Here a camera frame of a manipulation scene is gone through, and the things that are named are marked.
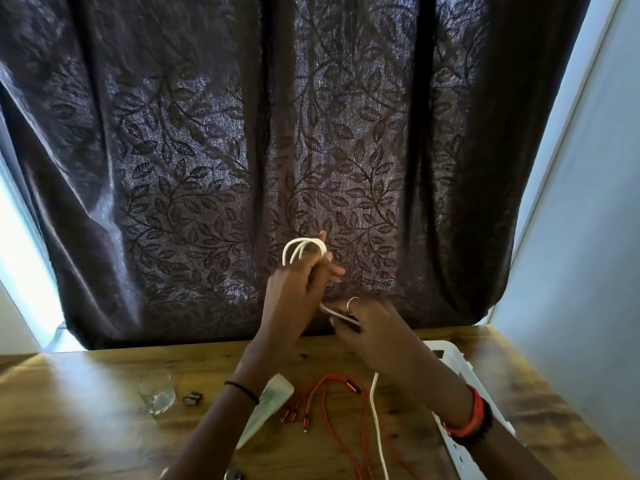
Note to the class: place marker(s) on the person's right forearm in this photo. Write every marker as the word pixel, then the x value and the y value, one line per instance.
pixel 480 434

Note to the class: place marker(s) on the small round silver object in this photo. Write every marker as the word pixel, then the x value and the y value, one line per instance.
pixel 232 474

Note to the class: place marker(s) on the black thread wristband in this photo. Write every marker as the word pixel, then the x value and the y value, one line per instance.
pixel 242 389

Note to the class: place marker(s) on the pale green plastic case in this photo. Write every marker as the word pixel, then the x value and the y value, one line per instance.
pixel 270 399

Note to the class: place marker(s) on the person's left forearm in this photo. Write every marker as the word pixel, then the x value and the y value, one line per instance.
pixel 225 424

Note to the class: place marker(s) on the person's left hand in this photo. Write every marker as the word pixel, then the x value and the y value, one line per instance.
pixel 295 299

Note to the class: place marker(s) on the clear drinking glass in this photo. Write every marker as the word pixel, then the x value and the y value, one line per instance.
pixel 157 393

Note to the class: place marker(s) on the red wristband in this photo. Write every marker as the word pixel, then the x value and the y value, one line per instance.
pixel 472 414

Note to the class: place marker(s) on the brown leaf-patterned curtain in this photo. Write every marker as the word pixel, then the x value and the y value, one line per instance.
pixel 300 144

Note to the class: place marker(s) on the small dark metal clip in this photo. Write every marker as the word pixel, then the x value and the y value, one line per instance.
pixel 191 398

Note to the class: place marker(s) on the person's right hand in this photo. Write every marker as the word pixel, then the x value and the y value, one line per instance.
pixel 385 339

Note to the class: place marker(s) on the white plastic slotted basket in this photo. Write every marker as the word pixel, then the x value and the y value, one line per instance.
pixel 465 364

